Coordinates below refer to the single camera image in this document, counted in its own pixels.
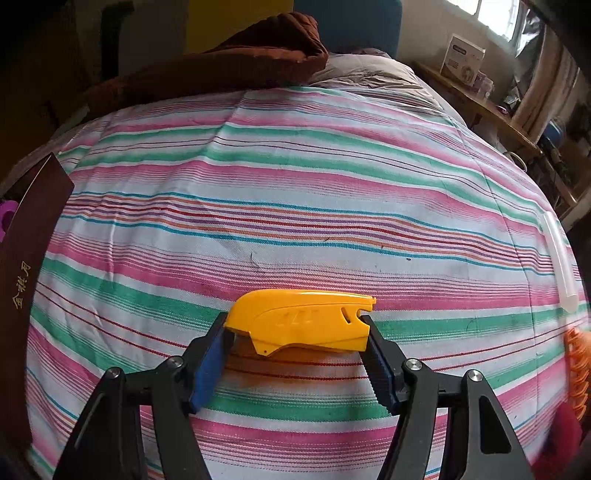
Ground grey headboard panel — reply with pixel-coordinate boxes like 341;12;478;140
115;0;185;84

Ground window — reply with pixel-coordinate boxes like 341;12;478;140
443;0;529;44

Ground orange plastic hair claw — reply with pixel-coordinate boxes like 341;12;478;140
562;325;591;421

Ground person's red clothing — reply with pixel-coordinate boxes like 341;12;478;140
536;406;585;480

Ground grey pillow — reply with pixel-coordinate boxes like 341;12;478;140
309;48;462;125

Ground maroon tin box gold interior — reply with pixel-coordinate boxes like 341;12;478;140
0;154;75;444

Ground brown quilt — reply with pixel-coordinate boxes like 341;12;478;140
81;11;329;125

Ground pink green striped blanket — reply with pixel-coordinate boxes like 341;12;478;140
25;85;587;480

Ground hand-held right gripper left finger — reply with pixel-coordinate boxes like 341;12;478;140
53;311;232;480

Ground white cardboard box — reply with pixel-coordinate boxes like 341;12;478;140
440;34;486;88

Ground yellow plastic case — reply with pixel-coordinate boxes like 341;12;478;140
223;289;377;358

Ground yellow headboard panel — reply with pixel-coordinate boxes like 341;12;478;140
185;0;296;56

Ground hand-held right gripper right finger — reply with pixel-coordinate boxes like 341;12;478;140
359;313;535;480

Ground patterned beige curtain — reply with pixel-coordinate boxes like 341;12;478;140
512;18;580;141

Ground wooden desk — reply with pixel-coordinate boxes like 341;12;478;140
413;60;591;217

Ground white translucent tube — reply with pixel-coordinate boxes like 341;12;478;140
542;210;580;315

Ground blue headboard panel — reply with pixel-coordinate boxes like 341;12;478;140
293;0;402;61

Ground blue plastic container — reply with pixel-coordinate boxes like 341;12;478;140
542;119;568;149

